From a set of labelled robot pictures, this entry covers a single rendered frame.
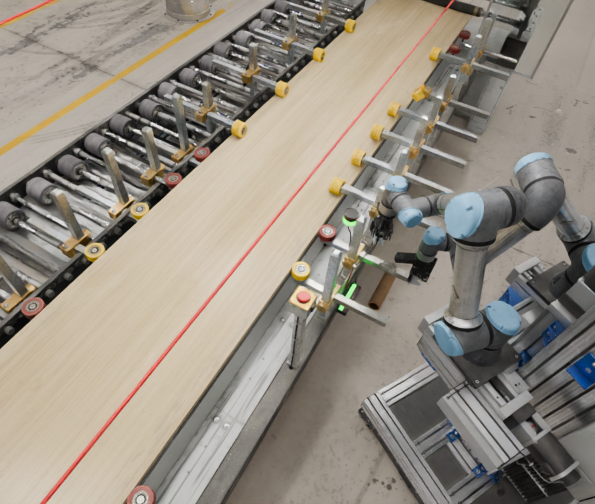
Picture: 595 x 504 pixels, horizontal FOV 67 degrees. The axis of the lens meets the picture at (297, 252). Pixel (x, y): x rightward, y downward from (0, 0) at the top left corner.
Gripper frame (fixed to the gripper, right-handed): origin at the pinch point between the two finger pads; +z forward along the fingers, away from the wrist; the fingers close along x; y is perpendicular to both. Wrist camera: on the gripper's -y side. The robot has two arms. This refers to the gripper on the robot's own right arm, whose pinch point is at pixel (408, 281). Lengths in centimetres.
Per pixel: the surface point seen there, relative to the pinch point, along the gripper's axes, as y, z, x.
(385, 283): -14, 74, 48
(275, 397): -26, 12, -71
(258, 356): -43, 20, -57
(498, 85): -5, 34, 250
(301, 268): -41.4, -9.3, -25.0
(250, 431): -28, 12, -87
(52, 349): -101, -9, -104
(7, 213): -173, -5, -66
